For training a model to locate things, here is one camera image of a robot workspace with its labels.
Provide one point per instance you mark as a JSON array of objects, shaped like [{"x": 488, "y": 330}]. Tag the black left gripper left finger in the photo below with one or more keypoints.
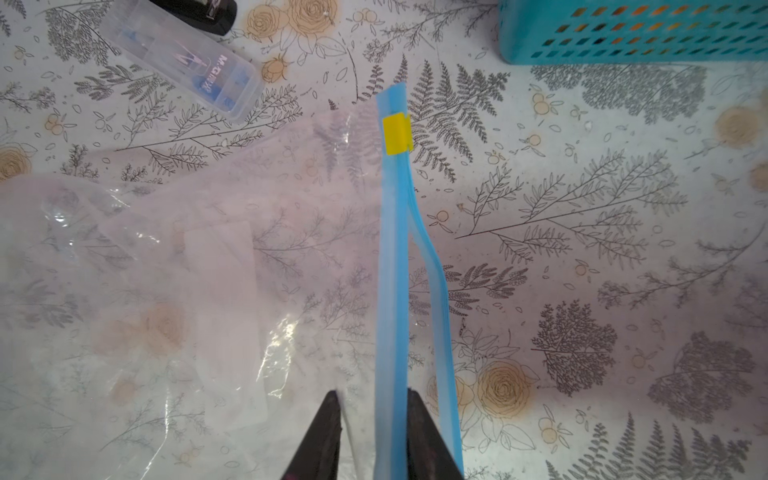
[{"x": 317, "y": 456}]

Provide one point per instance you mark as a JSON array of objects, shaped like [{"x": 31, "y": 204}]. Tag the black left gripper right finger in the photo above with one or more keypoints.
[{"x": 428, "y": 457}]

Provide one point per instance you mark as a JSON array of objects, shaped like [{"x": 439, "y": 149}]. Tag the clear zip top bag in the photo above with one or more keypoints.
[{"x": 191, "y": 330}]

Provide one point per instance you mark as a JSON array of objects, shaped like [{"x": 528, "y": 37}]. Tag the teal plastic basket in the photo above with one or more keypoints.
[{"x": 631, "y": 31}]

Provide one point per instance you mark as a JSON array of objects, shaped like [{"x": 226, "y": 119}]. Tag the clear plastic staple box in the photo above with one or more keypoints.
[{"x": 153, "y": 38}]

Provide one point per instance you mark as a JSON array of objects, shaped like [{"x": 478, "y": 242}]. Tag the black stapler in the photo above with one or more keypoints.
[{"x": 212, "y": 16}]

